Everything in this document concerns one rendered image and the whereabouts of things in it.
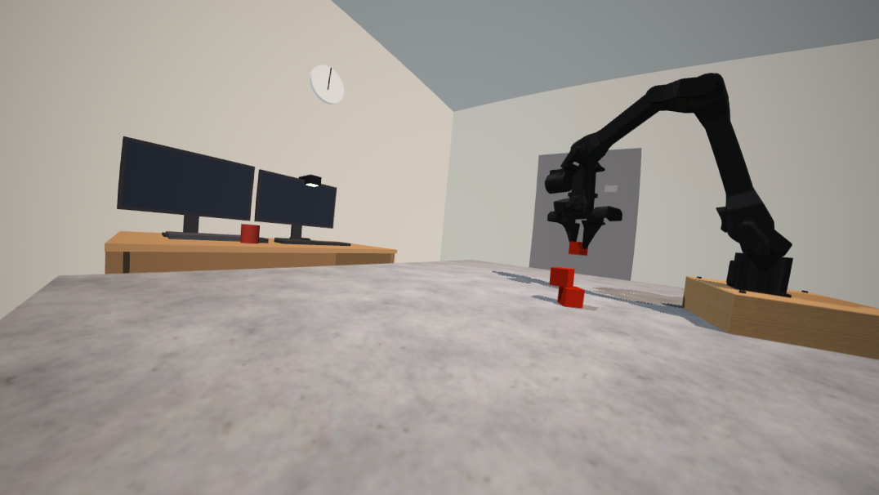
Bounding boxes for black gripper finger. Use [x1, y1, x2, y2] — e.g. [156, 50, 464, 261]
[582, 221, 605, 249]
[558, 221, 580, 242]

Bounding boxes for red cube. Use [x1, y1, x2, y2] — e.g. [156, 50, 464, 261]
[569, 241, 588, 256]
[550, 267, 574, 288]
[558, 286, 585, 308]

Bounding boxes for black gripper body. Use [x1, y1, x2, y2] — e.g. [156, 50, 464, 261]
[547, 187, 622, 223]

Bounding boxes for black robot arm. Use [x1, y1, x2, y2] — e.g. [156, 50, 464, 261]
[545, 73, 793, 298]

